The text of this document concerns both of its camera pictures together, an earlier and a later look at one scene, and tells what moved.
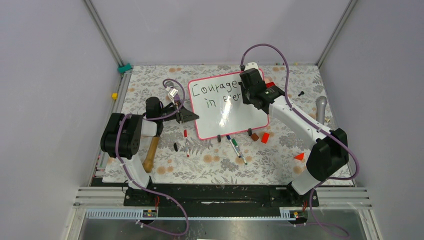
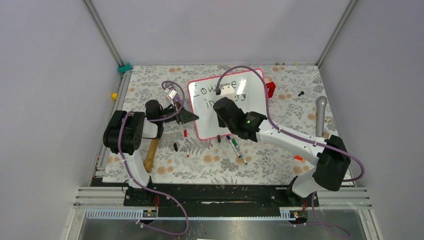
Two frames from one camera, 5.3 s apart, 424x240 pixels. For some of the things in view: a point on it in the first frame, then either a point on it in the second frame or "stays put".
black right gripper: x=245 y=99 → x=220 y=122
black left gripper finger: x=184 y=120 stays put
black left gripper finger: x=186 y=115 stays put
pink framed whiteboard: x=217 y=100 stays put
